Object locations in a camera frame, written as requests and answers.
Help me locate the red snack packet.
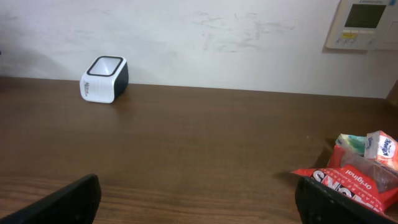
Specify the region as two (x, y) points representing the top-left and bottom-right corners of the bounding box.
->
(293, 145), (397, 213)

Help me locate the white black barcode scanner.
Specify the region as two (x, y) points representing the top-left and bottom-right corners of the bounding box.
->
(80, 55), (129, 104)

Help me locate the orange tissue packet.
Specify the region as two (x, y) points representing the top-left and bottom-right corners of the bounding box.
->
(364, 131), (397, 171)

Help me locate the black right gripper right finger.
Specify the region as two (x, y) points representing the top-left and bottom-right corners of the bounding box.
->
(295, 177), (397, 224)

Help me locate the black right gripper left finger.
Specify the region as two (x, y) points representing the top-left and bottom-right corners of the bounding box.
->
(1, 174), (101, 224)

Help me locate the teal tissue packet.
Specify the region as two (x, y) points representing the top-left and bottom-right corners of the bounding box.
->
(335, 134), (366, 156)

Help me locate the white wall control panel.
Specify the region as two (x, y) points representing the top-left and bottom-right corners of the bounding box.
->
(325, 0), (397, 51)

